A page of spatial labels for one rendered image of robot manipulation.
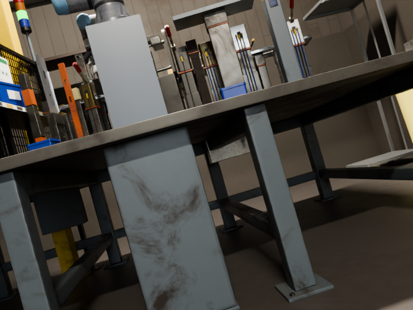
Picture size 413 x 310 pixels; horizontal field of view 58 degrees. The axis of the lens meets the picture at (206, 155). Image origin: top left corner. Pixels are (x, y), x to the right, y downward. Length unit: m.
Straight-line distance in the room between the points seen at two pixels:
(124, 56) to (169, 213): 0.58
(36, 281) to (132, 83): 0.72
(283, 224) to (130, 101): 0.68
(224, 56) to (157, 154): 0.62
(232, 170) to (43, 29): 2.66
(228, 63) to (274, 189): 0.66
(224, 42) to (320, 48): 3.25
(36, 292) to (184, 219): 0.51
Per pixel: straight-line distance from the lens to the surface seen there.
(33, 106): 2.08
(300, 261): 1.36
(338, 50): 4.98
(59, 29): 4.73
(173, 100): 1.79
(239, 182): 4.35
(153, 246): 1.32
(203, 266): 1.34
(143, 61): 1.40
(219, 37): 1.73
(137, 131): 1.21
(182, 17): 1.73
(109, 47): 1.43
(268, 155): 1.29
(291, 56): 1.73
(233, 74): 1.68
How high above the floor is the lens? 0.52
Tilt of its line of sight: 1 degrees up
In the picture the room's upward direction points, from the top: 16 degrees counter-clockwise
